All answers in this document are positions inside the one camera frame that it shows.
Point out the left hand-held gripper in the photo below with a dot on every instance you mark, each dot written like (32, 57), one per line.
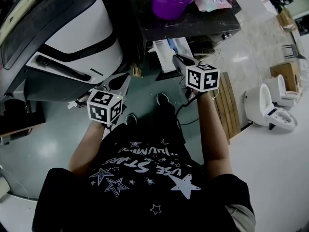
(103, 107)

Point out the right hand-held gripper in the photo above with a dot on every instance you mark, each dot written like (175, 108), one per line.
(202, 78)

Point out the white box with blue label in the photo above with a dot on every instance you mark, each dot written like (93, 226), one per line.
(164, 54)

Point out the person's left forearm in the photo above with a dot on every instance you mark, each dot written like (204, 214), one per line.
(84, 149)

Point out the person's right forearm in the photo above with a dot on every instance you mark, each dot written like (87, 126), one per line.
(213, 134)

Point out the person's left shoe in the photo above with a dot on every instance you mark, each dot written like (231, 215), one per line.
(131, 119)

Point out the person's shoe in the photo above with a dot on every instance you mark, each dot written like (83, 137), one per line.
(163, 98)
(131, 119)

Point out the person's right shoe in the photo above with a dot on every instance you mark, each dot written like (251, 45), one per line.
(163, 98)

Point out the purple plastic tub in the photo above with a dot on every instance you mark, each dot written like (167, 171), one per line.
(169, 8)

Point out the black trousers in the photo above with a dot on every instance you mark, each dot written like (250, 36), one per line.
(159, 122)

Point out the wooden slat pallet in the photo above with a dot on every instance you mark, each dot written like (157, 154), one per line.
(227, 105)

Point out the white and black washing machine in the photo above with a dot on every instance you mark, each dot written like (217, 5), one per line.
(79, 33)

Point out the white toilet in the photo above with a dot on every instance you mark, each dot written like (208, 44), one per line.
(287, 91)
(265, 105)

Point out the brown cardboard box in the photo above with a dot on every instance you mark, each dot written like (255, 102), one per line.
(286, 71)
(286, 19)

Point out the black star print T-shirt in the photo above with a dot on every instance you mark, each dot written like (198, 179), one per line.
(135, 202)

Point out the cream plastic panel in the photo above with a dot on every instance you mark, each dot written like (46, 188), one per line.
(14, 16)

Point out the metal frame stool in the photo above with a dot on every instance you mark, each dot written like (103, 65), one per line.
(293, 51)

